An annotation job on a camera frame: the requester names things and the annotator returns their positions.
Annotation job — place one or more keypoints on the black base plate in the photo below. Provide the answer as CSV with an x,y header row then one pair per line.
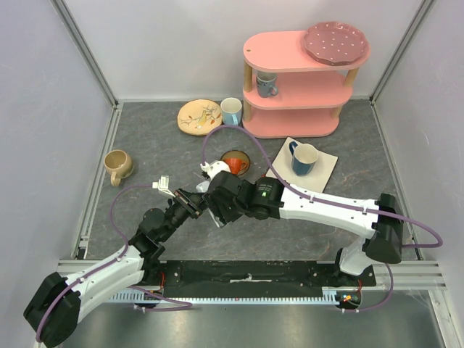
x,y
250,279

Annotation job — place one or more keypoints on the grey mug on shelf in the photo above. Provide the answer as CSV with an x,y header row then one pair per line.
x,y
266,84

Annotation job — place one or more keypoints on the yellow floral plate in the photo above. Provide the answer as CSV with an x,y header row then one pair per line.
x,y
198,117

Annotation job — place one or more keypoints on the pink polka dot plate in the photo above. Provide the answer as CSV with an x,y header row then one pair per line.
x,y
335,43

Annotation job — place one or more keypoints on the dark blue mug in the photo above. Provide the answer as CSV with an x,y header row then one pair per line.
x,y
303,158

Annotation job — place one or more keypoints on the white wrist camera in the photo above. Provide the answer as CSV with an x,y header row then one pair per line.
x,y
162,186
210,170

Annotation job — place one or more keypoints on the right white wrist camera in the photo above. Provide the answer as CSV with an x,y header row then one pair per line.
x,y
210,170

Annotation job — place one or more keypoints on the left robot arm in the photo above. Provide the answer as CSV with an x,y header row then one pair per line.
x,y
61,302

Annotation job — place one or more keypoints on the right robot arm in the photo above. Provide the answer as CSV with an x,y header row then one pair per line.
x,y
373,221

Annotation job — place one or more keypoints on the beige ceramic mug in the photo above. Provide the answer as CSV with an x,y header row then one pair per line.
x,y
119,165

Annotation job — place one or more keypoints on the orange cup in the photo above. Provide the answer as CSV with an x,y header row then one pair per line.
x,y
237,166

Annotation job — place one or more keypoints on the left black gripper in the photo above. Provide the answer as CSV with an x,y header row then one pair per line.
x,y
194,203

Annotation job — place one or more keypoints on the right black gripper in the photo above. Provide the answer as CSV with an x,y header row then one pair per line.
x,y
216,204

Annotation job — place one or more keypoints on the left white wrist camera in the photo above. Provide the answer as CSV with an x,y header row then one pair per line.
x,y
162,186

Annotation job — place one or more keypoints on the white cable duct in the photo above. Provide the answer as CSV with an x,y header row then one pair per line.
x,y
328,297

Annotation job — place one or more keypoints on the light blue mug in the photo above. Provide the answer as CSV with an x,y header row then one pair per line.
x,y
231,109

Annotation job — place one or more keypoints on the pink three-tier shelf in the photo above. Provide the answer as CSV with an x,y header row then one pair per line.
x,y
310,94

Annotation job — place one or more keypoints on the white remote control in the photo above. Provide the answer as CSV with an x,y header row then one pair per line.
x,y
202,188

